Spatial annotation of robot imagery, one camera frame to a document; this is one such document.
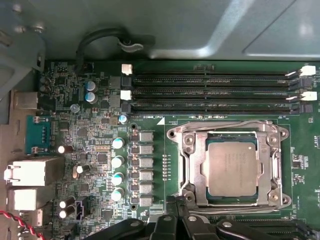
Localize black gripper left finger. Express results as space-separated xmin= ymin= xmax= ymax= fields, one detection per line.
xmin=98 ymin=196 xmax=178 ymax=240

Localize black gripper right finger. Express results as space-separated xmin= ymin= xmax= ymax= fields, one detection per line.
xmin=176 ymin=196 xmax=313 ymax=240

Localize metal locking lever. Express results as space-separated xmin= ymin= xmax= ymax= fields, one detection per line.
xmin=186 ymin=206 xmax=285 ymax=216
xmin=174 ymin=119 xmax=281 ymax=133

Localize silver CPU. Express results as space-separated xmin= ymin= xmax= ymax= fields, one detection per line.
xmin=205 ymin=141 xmax=263 ymax=198

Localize metal socket cover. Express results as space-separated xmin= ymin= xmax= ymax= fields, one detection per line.
xmin=182 ymin=129 xmax=282 ymax=208

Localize black RAM slot white clips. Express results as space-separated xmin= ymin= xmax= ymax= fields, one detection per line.
xmin=120 ymin=63 xmax=316 ymax=81
xmin=120 ymin=89 xmax=319 ymax=105

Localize green motherboard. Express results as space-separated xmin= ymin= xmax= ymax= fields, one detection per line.
xmin=37 ymin=58 xmax=320 ymax=240

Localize silver USB port block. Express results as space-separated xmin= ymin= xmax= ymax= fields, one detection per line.
xmin=6 ymin=187 xmax=45 ymax=213

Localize silver network port block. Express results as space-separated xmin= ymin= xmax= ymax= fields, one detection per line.
xmin=3 ymin=157 xmax=65 ymax=188

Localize blue audio port block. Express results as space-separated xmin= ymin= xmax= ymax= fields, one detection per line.
xmin=24 ymin=114 xmax=52 ymax=154

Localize black PC case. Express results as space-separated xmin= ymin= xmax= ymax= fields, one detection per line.
xmin=0 ymin=0 xmax=320 ymax=240

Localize red black twisted wire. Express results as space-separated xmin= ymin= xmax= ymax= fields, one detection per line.
xmin=0 ymin=209 xmax=45 ymax=240

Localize black curved cable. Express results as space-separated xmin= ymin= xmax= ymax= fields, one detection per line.
xmin=74 ymin=27 xmax=126 ymax=74

